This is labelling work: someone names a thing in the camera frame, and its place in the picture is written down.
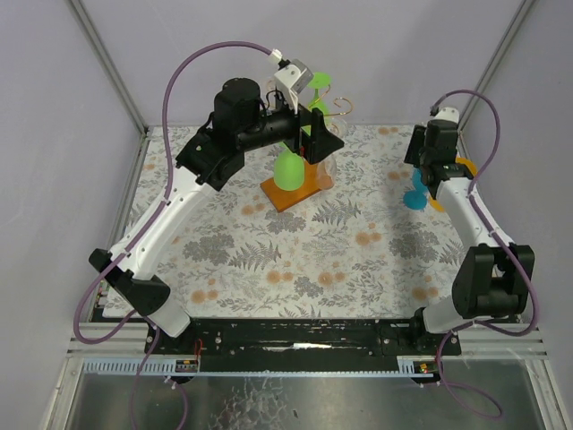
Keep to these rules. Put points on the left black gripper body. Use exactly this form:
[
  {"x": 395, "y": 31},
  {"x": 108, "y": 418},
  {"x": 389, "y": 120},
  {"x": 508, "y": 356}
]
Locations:
[{"x": 304, "y": 130}]

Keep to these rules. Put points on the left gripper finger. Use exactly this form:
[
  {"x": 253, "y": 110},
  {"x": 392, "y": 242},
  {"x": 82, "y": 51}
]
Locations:
[
  {"x": 323, "y": 143},
  {"x": 303, "y": 130}
]

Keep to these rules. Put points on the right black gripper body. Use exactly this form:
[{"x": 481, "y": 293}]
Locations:
[{"x": 413, "y": 146}]

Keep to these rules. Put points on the blue wine glass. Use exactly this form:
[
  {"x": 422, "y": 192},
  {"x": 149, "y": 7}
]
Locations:
[{"x": 416, "y": 198}]

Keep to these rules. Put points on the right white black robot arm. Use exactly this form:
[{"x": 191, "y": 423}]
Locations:
[{"x": 494, "y": 279}]

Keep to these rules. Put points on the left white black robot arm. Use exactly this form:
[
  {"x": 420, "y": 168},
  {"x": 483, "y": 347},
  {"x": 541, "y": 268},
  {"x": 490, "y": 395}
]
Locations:
[{"x": 237, "y": 124}]

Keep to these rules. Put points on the front green wine glass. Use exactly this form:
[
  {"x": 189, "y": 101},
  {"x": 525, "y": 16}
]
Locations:
[{"x": 289, "y": 171}]

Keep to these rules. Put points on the green wine glass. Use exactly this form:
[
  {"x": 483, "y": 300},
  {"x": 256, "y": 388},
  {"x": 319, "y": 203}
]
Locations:
[
  {"x": 289, "y": 171},
  {"x": 320, "y": 84}
]

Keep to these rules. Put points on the back green wine glass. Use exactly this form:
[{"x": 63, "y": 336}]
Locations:
[{"x": 320, "y": 84}]

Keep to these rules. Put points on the orange wooden rack base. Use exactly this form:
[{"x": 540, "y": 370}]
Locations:
[{"x": 283, "y": 200}]

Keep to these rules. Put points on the floral table mat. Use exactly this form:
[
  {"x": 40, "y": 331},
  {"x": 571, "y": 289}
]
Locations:
[{"x": 354, "y": 250}]

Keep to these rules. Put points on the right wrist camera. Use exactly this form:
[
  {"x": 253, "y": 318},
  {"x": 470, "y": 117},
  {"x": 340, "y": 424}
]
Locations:
[{"x": 450, "y": 114}]

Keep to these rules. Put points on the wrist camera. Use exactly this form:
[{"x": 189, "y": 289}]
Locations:
[
  {"x": 291, "y": 79},
  {"x": 450, "y": 114}
]

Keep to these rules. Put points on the gold wire glass rack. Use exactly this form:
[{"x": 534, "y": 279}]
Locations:
[{"x": 339, "y": 106}]

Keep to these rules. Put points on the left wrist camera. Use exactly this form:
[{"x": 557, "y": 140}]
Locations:
[{"x": 291, "y": 79}]

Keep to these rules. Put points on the right grey cable duct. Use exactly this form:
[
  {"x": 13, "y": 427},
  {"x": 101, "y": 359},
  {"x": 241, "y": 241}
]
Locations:
[{"x": 417, "y": 365}]

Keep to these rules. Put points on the grey cable duct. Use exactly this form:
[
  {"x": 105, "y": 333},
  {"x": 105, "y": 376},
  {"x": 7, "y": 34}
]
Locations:
[
  {"x": 153, "y": 366},
  {"x": 417, "y": 365}
]

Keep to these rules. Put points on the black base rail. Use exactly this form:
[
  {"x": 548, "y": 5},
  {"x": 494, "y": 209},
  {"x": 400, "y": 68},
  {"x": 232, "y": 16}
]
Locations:
[{"x": 304, "y": 346}]

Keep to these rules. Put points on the left grey cable duct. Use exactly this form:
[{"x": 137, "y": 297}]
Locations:
[{"x": 153, "y": 366}]

